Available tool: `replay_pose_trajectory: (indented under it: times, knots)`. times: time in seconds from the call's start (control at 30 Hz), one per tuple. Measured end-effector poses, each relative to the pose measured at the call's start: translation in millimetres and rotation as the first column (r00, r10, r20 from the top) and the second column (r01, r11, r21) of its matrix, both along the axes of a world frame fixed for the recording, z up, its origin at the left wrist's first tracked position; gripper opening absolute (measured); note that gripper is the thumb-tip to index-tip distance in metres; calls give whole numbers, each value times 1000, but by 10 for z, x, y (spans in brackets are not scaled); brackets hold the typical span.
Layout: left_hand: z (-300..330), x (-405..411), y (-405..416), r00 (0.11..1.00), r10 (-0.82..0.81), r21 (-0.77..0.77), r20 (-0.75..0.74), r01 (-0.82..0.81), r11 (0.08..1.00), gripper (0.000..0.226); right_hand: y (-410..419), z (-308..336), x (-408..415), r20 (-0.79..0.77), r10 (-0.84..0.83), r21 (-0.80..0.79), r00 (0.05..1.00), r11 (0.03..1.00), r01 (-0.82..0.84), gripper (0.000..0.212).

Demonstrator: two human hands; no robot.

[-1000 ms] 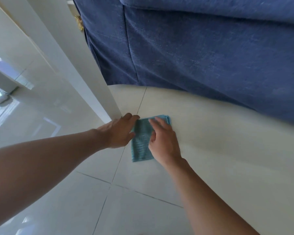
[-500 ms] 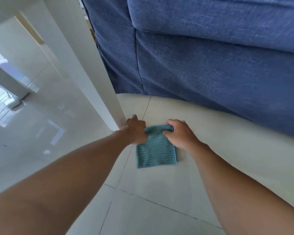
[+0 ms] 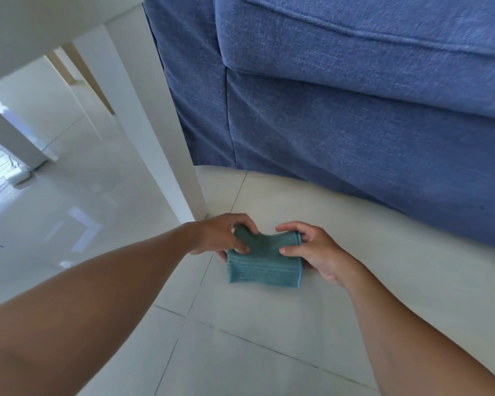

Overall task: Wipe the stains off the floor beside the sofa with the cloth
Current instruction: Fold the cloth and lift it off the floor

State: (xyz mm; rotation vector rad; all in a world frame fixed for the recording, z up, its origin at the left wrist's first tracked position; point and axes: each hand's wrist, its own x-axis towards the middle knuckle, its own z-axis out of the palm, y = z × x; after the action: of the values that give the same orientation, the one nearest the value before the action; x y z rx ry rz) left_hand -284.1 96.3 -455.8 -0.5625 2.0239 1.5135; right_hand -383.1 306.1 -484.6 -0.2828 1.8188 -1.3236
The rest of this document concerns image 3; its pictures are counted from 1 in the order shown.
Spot person's right hand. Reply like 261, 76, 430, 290
275, 221, 357, 288

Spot person's left hand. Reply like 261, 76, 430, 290
184, 213, 260, 261

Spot teal cloth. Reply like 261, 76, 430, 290
226, 224, 304, 288

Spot person's right forearm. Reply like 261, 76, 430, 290
342, 260, 495, 396

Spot person's left forearm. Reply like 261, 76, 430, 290
0, 222, 196, 396

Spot blue fabric sofa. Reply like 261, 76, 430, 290
142, 0, 495, 253

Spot white table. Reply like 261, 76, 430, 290
0, 0, 209, 224

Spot blue sofa seat cushion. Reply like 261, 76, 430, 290
214, 0, 495, 122

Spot white pillar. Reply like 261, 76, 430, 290
0, 91, 58, 169

